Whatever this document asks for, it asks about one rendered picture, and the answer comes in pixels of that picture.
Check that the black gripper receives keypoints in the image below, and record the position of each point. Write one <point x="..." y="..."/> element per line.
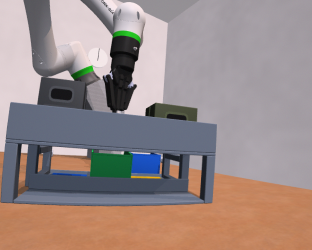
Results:
<point x="118" y="83"/>

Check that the grey metal shelf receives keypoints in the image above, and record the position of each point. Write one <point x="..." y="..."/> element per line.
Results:
<point x="43" y="127"/>

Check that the green bin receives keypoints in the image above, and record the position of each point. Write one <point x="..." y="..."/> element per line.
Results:
<point x="111" y="165"/>

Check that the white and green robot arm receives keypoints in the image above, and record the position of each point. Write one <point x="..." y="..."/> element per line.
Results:
<point x="125" y="23"/>

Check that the blue bin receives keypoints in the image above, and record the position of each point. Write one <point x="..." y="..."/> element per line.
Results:
<point x="146" y="163"/>

